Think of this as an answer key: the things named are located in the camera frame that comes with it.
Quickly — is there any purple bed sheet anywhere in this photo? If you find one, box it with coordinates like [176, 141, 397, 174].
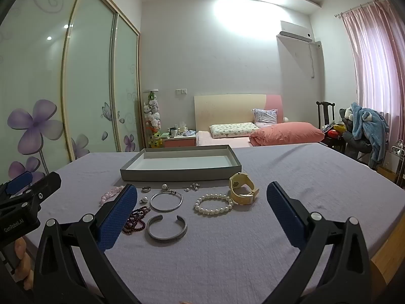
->
[24, 142, 405, 304]

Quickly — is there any yellow bangle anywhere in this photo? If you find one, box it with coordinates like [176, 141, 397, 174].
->
[229, 172, 260, 205]

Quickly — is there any dark red bead bracelet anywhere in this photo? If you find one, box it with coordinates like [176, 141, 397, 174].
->
[122, 206, 152, 235]

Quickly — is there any purple floral pillow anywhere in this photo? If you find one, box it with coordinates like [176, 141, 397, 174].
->
[252, 108, 278, 128]

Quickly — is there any folded pink quilt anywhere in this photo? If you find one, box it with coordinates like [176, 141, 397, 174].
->
[249, 122, 325, 147]

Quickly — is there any blue plush garment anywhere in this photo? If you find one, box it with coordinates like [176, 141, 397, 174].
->
[350, 102, 390, 169]

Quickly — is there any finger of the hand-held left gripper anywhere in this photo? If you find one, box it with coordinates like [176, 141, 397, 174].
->
[0, 172, 62, 216]
[0, 171, 34, 197]

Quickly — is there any pink and cream nightstand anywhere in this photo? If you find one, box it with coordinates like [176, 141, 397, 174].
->
[163, 133, 197, 148]

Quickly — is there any white air conditioner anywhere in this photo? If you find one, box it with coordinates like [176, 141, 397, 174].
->
[277, 21, 314, 44]

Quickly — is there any floral sliding wardrobe door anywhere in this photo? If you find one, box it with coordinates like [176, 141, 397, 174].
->
[0, 0, 87, 186]
[112, 13, 141, 153]
[62, 0, 117, 162]

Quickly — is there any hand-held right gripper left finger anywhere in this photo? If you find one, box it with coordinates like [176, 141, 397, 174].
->
[33, 184, 143, 304]

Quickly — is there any curtain rod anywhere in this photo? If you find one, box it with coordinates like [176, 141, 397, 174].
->
[335, 0, 390, 18]

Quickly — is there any pink bed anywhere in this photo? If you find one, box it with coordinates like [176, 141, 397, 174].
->
[195, 130, 254, 148]

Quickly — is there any white pearl bracelet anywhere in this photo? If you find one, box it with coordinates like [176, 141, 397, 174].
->
[194, 193, 234, 216]

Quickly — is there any dark bangle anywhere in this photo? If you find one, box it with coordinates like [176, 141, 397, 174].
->
[146, 214, 188, 243]

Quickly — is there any thin silver bangle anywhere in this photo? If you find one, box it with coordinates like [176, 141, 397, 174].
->
[150, 189, 184, 213]

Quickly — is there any white patterned pillow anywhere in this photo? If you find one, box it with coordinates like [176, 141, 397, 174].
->
[209, 122, 259, 139]

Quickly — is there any plush toy tower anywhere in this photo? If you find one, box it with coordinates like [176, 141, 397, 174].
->
[144, 89, 163, 149]

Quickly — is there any pink curtain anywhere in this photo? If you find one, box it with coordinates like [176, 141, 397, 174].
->
[342, 0, 405, 191]

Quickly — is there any dark wooden chair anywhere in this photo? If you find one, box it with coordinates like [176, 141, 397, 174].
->
[316, 101, 347, 156]

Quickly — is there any yellow and red toy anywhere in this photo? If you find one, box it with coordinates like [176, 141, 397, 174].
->
[322, 123, 346, 140]

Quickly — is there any cream and pink headboard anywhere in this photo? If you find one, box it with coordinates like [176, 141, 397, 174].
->
[194, 94, 283, 132]

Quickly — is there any dark grey garment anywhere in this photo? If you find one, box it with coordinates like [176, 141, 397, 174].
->
[339, 108, 373, 159]

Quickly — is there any pink bead bracelet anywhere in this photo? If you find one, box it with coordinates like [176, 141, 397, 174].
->
[100, 185, 125, 205]

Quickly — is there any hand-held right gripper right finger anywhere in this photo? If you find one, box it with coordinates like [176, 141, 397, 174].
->
[267, 181, 371, 304]

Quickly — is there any air conditioner pipe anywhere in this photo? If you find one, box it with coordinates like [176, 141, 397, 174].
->
[308, 41, 322, 80]

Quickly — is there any grey cardboard tray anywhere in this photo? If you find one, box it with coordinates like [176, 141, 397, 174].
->
[119, 145, 242, 182]

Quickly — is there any person's left hand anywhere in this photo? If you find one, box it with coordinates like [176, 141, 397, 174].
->
[14, 237, 34, 291]

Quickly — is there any metal wire rack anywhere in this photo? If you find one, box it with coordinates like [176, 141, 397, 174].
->
[391, 142, 405, 188]

